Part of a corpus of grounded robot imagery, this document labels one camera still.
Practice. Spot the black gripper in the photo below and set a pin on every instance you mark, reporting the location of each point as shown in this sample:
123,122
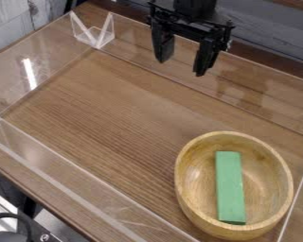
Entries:
194,20

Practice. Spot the green rectangular block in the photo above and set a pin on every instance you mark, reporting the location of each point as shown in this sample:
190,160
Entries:
230,190

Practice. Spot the brown wooden bowl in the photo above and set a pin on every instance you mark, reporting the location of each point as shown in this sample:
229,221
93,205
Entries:
267,183

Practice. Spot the clear acrylic corner bracket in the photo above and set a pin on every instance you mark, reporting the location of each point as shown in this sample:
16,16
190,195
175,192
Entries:
95,36

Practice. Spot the clear acrylic tray wall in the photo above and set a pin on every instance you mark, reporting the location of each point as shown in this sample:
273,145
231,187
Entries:
95,119

